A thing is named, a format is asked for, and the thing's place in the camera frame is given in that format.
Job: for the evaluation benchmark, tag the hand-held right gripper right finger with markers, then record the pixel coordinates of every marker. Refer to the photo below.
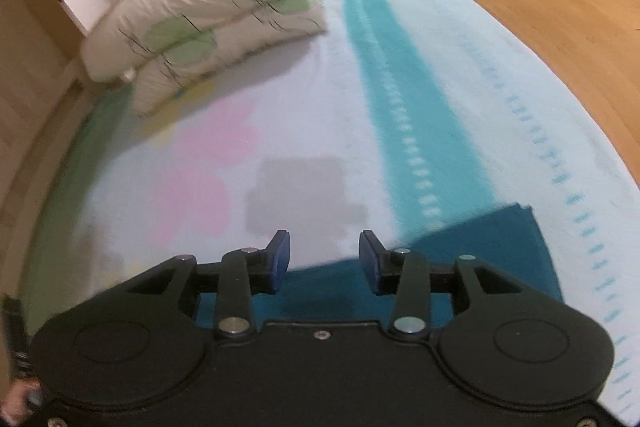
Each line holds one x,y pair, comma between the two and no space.
367,264

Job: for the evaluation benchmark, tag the person's left hand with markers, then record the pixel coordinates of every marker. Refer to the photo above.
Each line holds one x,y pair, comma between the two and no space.
17,402

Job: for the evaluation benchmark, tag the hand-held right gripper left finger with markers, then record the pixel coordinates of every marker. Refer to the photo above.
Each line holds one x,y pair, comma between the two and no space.
280,262

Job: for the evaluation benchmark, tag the teal pants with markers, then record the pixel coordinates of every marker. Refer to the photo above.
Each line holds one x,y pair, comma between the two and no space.
475,247

